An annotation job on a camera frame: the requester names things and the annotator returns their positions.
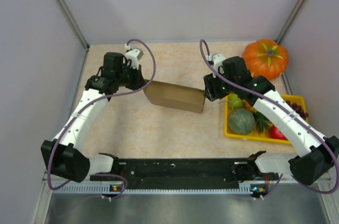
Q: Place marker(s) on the orange pumpkin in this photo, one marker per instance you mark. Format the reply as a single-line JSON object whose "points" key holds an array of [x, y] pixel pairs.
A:
{"points": [[265, 57]]}

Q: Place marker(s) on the right corner aluminium post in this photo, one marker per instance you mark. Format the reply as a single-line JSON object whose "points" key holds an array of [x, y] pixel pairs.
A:
{"points": [[290, 20]]}

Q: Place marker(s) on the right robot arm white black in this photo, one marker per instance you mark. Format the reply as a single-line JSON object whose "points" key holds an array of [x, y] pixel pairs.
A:
{"points": [[315, 153]]}

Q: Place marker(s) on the yellow plastic tray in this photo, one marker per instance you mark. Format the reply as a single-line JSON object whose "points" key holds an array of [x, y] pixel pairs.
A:
{"points": [[261, 131]]}

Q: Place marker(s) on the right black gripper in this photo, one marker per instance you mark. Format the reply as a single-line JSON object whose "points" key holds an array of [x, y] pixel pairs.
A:
{"points": [[211, 91]]}

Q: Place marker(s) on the corner aluminium post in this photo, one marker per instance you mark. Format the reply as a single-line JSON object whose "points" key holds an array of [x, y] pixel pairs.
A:
{"points": [[72, 23], [290, 20]]}

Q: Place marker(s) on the purple grape bunch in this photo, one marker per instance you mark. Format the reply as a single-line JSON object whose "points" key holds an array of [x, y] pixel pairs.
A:
{"points": [[298, 109]]}

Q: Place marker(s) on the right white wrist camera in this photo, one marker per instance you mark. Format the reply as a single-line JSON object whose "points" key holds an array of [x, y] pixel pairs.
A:
{"points": [[216, 60]]}

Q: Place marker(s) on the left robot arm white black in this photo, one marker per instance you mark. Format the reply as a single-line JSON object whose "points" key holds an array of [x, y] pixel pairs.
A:
{"points": [[63, 154]]}

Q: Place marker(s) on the aluminium frame beam front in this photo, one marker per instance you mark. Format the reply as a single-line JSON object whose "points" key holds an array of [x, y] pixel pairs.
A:
{"points": [[113, 185]]}

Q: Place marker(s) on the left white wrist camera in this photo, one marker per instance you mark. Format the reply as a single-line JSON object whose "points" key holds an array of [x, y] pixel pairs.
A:
{"points": [[133, 56]]}

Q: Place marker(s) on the left corner aluminium post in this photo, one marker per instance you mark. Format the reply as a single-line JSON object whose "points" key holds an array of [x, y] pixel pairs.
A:
{"points": [[72, 23]]}

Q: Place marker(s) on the brown cardboard box sheet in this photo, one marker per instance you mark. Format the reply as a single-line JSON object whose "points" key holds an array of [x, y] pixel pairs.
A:
{"points": [[175, 96]]}

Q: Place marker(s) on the red apple lower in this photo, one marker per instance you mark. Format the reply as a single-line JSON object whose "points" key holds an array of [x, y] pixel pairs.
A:
{"points": [[275, 133]]}

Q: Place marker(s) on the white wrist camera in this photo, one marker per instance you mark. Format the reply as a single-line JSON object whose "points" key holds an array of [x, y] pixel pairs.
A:
{"points": [[133, 56], [216, 60]]}

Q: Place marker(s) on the green lime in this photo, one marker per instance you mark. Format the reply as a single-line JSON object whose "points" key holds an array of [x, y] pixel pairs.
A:
{"points": [[235, 102]]}

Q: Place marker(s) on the green melon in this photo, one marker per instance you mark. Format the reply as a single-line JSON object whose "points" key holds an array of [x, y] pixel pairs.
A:
{"points": [[241, 122]]}

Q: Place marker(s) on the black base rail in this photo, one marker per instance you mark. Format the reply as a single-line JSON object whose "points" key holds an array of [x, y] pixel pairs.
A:
{"points": [[188, 173]]}

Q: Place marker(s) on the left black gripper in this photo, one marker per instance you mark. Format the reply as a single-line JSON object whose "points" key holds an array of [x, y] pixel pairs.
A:
{"points": [[139, 80]]}

